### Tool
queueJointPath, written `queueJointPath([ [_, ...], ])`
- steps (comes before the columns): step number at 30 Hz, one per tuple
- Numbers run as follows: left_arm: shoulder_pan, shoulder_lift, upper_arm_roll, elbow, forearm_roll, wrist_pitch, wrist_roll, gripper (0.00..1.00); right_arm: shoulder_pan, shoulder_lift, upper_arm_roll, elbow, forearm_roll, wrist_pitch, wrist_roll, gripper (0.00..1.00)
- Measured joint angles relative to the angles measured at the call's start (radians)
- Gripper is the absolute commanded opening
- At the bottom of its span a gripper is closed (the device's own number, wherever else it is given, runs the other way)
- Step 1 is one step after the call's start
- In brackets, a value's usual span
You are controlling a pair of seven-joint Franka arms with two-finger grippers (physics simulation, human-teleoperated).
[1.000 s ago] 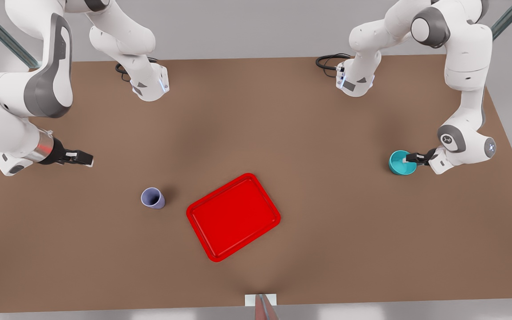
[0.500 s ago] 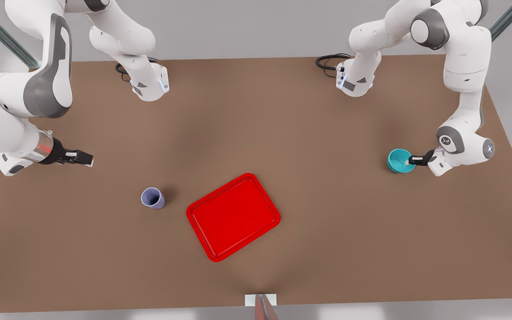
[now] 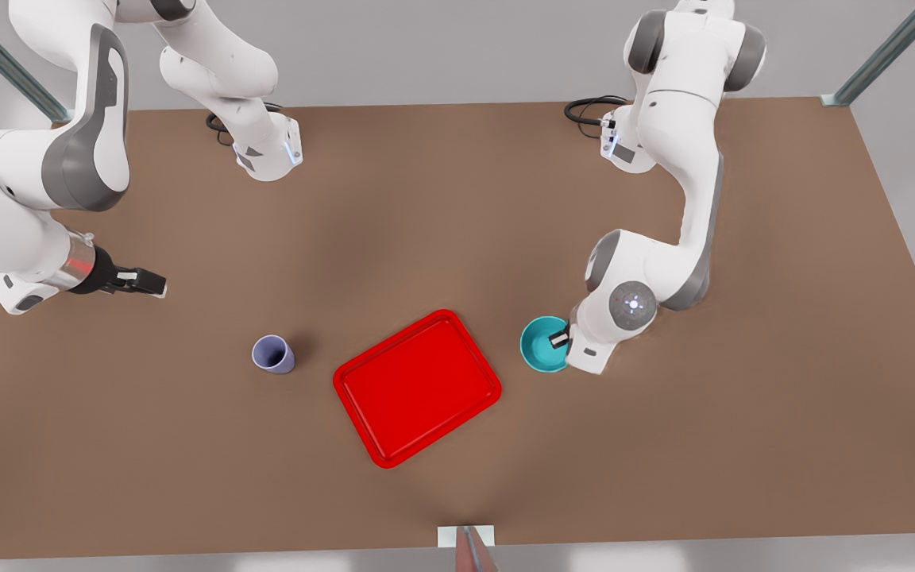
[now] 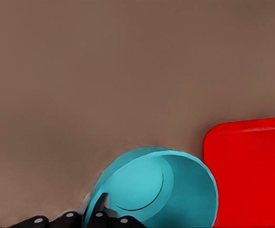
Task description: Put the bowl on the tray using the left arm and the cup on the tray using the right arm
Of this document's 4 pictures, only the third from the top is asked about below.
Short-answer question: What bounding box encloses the red rectangular tray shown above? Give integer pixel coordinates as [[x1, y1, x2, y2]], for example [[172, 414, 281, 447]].
[[332, 309, 504, 470]]

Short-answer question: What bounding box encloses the teal bowl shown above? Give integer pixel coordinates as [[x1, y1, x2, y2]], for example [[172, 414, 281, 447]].
[[519, 315, 574, 374]]

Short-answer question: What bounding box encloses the lavender cup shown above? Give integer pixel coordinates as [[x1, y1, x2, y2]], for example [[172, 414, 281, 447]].
[[251, 334, 297, 376]]

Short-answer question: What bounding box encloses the black cable loop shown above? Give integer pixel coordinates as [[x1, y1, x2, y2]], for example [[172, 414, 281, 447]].
[[563, 95, 631, 141], [205, 101, 284, 149]]

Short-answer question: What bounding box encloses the silver frame post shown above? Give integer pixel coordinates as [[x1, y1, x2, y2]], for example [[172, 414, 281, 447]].
[[820, 0, 915, 109], [0, 0, 74, 125], [436, 524, 499, 572]]

